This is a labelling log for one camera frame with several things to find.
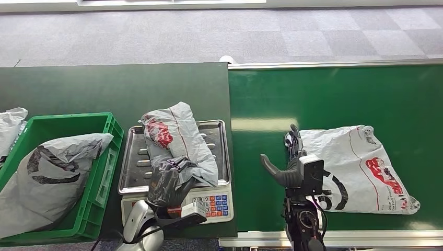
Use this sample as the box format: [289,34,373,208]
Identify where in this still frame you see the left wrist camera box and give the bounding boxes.
[155,201,208,231]

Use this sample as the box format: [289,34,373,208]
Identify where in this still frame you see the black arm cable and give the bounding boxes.
[90,224,164,251]
[310,195,329,241]

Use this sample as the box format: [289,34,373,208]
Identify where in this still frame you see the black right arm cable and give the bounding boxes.
[310,195,329,241]

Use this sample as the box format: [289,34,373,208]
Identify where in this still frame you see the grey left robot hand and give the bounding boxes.
[147,156,199,209]

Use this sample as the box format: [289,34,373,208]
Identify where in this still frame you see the aluminium conveyor rail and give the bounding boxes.
[218,229,443,249]
[227,58,443,70]

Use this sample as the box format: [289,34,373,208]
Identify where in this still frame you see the green conveyor belt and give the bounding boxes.
[228,63,443,232]

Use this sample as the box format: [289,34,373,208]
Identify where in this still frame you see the grey package black print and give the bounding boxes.
[0,132,114,240]

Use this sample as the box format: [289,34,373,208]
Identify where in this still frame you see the green plastic basket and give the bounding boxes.
[0,111,125,248]

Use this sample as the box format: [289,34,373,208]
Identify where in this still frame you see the large grey package red-black print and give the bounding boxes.
[284,124,422,216]

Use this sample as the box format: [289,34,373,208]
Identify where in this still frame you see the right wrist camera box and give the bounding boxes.
[299,154,330,196]

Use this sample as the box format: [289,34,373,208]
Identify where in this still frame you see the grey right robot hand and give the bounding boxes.
[260,123,307,189]

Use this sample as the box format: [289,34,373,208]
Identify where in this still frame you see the grey package red print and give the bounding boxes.
[138,101,220,188]

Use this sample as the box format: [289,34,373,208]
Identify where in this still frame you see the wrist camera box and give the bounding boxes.
[155,201,208,231]
[299,154,330,196]

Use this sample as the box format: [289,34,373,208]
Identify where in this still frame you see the plain grey package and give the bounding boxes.
[0,107,29,164]

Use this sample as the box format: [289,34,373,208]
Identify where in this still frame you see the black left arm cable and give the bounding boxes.
[90,224,164,251]

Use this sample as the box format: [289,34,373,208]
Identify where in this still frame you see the white electronic scale body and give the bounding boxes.
[120,186,235,228]

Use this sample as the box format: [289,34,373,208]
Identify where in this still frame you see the steel scale tray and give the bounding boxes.
[117,119,232,196]

